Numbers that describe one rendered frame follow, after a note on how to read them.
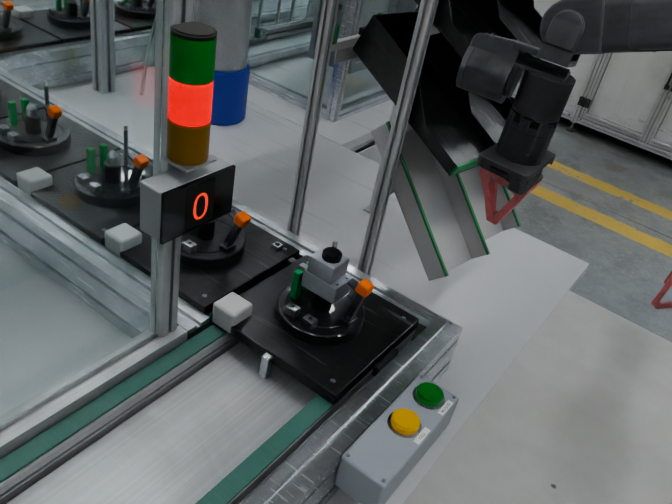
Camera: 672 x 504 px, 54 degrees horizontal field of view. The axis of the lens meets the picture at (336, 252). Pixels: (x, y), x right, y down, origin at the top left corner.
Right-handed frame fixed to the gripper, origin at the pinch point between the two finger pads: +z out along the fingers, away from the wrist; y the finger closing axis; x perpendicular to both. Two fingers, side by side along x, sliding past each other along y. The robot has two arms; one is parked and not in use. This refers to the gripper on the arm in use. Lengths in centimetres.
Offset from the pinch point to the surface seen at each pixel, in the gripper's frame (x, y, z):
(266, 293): -28.3, 6.8, 27.6
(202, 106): -29.3, 24.6, -8.7
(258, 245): -38.3, -2.4, 27.8
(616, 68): -64, -398, 71
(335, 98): -77, -81, 32
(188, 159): -29.7, 25.7, -2.1
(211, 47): -29.4, 23.9, -15.4
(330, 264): -18.3, 6.4, 15.8
